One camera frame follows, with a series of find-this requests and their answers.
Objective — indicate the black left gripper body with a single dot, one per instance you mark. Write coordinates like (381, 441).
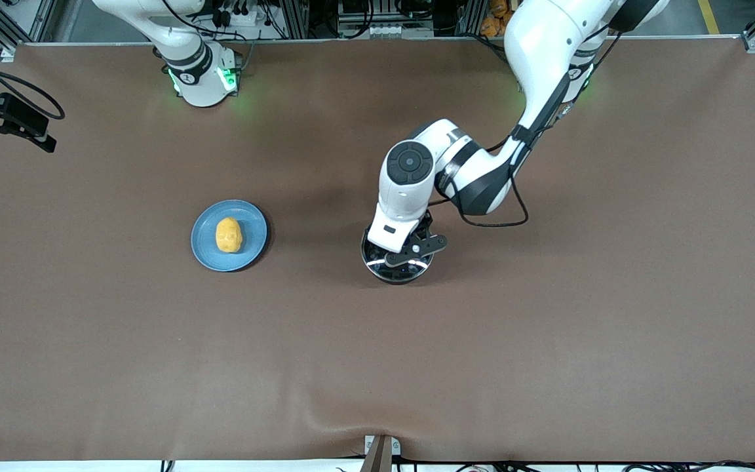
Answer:
(424, 227)

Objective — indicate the glass lid with blue knob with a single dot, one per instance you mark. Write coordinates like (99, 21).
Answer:
(377, 264)

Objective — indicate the yellow potato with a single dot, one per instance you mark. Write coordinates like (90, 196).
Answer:
(229, 235)

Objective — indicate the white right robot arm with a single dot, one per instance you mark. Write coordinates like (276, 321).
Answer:
(197, 85)

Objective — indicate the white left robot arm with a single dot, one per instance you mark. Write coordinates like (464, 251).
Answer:
(548, 46)

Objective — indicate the brown table cover mat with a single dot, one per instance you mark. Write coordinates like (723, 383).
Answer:
(377, 360)

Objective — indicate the blue round plate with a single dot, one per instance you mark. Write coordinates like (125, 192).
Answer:
(253, 229)

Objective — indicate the white power strip with plugs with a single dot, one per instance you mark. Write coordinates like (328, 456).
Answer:
(240, 14)

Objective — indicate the aluminium frame post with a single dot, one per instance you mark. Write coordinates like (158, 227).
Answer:
(293, 19)
(470, 18)

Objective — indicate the metal table clamp bracket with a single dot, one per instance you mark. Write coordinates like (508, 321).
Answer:
(382, 452)

